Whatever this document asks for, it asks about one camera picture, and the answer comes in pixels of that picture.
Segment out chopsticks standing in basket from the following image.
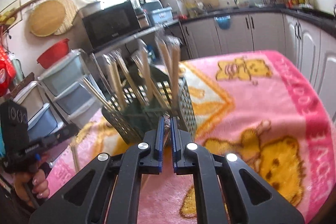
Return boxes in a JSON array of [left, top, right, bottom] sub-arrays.
[[80, 35, 182, 114]]

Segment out blue dish drainer box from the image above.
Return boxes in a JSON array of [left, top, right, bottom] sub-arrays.
[[142, 0, 173, 26]]

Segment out left hand painted nails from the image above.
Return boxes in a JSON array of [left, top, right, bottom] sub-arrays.
[[14, 169, 50, 207]]

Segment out black microwave oven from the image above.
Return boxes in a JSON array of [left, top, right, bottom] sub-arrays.
[[82, 1, 141, 51]]

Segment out metal shelf rack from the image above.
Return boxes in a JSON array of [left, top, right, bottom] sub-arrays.
[[88, 19, 179, 80]]

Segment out white base kitchen cabinets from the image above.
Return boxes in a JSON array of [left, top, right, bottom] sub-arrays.
[[182, 12, 335, 119]]

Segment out red plastic basin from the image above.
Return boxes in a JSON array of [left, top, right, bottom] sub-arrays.
[[37, 39, 70, 69]]

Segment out plastic drawer tower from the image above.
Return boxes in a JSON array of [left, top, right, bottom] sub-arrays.
[[14, 50, 102, 140]]

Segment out pink cartoon bear blanket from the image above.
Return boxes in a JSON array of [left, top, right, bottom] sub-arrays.
[[45, 49, 336, 224]]

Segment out red snack bag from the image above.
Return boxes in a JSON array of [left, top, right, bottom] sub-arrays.
[[0, 46, 16, 97]]

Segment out blue hanging bin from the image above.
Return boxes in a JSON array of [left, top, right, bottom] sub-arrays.
[[214, 15, 231, 30]]

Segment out dark green utensil basket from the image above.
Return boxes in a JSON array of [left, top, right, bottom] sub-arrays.
[[101, 65, 197, 144]]

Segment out wrapped chopsticks near edge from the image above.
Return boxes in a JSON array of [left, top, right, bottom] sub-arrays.
[[70, 143, 80, 173]]

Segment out round woven bamboo tray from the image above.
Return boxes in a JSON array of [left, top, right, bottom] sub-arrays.
[[28, 0, 78, 37]]

